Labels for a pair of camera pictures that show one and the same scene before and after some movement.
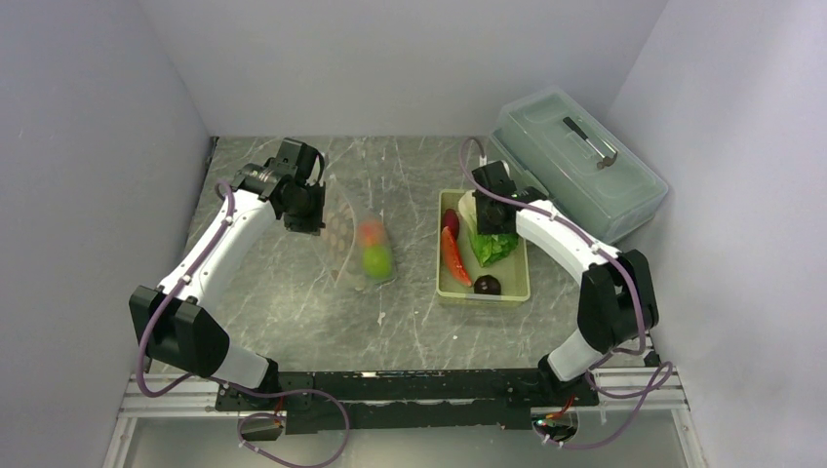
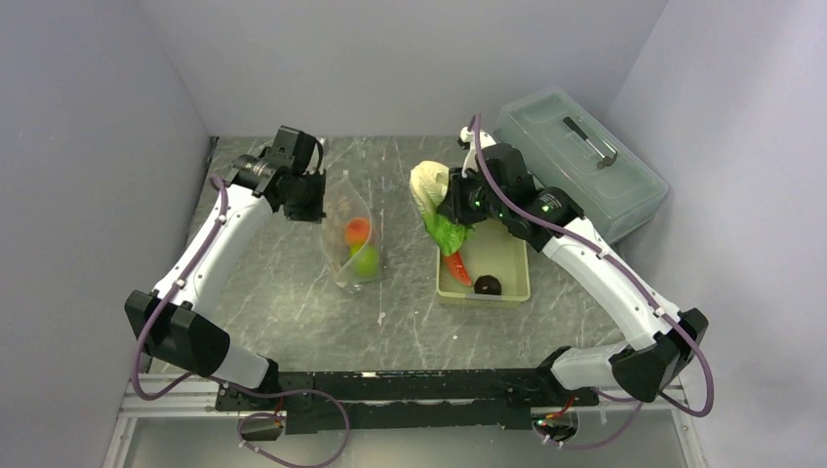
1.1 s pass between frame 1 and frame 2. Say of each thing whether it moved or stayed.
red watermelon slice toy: stayed
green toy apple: moved
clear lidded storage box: stayed
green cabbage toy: moved
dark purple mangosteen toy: stayed
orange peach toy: moved
